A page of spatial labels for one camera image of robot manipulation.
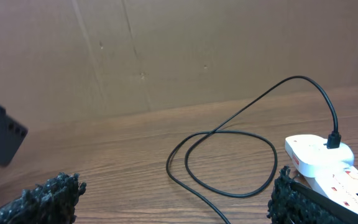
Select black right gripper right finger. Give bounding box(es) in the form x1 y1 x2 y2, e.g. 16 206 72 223
267 166 358 224

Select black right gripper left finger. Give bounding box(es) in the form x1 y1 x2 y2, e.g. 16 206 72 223
0 172 86 224

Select white charger plug adapter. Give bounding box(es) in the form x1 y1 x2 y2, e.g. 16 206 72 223
285 134 354 178

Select white power strip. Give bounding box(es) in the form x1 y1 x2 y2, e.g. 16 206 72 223
285 134 358 223

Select black USB charging cable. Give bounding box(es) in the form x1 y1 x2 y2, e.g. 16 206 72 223
165 75 342 224

